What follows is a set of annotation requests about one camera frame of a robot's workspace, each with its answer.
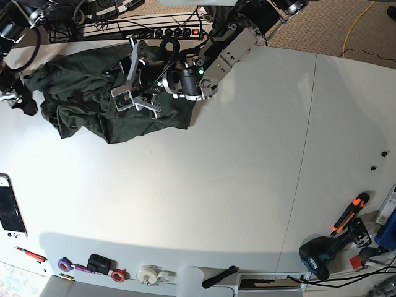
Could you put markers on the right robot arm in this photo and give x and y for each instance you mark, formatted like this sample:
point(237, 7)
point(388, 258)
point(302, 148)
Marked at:
point(18, 17)

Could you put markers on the white handheld game console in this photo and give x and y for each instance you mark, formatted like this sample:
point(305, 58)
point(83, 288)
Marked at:
point(11, 219)

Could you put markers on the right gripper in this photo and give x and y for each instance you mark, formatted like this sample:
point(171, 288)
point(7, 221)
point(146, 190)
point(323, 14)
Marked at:
point(20, 97)

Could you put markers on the black power strip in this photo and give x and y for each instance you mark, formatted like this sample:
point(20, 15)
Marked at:
point(186, 33)

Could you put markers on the red tape roll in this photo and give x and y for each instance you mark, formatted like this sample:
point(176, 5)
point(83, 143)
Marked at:
point(118, 275)

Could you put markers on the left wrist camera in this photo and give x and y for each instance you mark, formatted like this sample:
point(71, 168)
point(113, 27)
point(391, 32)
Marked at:
point(122, 99)

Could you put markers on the clear tape dispenser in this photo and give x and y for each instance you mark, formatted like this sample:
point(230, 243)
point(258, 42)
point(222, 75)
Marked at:
point(153, 275)

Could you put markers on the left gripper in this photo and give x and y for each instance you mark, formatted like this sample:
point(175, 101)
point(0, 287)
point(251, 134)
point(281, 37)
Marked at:
point(143, 70)

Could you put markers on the dark green t-shirt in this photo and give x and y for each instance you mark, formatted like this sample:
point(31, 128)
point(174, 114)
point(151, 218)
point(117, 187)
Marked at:
point(77, 94)

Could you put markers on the orange black utility knife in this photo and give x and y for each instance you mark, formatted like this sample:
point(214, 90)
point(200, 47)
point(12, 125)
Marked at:
point(350, 212)

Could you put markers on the red screwdriver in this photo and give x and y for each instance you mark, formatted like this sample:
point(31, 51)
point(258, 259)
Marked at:
point(40, 259)

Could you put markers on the black action camera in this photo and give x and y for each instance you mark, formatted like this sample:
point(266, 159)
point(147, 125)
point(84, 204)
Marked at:
point(99, 264)

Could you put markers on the teal black power drill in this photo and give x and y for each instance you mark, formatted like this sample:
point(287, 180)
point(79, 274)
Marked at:
point(318, 252)

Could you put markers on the white paper roll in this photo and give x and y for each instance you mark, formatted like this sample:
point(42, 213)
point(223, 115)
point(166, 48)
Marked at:
point(189, 282)

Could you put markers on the blue box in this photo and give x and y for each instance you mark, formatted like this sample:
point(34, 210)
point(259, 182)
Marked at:
point(386, 235)

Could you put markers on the purple tape roll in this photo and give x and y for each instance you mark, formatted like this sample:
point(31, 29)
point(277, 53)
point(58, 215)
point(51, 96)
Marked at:
point(65, 264)

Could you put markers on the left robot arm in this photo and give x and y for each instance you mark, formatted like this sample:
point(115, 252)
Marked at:
point(194, 73)

